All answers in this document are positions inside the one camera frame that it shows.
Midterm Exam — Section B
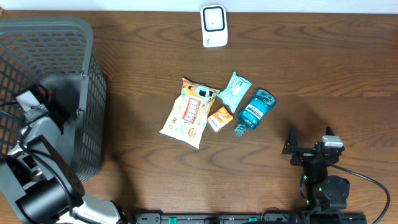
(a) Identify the teal Listerine mouthwash bottle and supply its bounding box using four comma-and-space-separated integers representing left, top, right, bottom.
234, 89, 277, 136

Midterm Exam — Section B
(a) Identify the light teal wipes packet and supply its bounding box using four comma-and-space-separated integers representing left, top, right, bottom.
218, 72, 252, 113

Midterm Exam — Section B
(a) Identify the small orange snack packet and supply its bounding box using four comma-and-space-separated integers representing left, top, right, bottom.
207, 106, 233, 133

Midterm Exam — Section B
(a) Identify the yellow snack bag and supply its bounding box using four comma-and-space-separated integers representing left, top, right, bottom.
159, 78, 220, 149

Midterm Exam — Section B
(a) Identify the red Top chocolate bar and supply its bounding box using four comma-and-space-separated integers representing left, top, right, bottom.
37, 84, 53, 98

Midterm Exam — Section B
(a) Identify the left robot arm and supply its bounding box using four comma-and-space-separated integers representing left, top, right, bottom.
1, 85, 129, 223

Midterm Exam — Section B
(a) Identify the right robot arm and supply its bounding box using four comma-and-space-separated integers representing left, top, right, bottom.
282, 127, 350, 223

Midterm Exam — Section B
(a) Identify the white barcode scanner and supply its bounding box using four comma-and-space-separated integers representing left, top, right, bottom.
200, 4, 228, 48

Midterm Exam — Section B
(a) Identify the grey plastic shopping basket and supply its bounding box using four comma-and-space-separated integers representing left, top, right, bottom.
1, 17, 106, 182

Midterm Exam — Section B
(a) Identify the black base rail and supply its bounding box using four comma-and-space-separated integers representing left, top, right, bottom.
134, 212, 367, 224

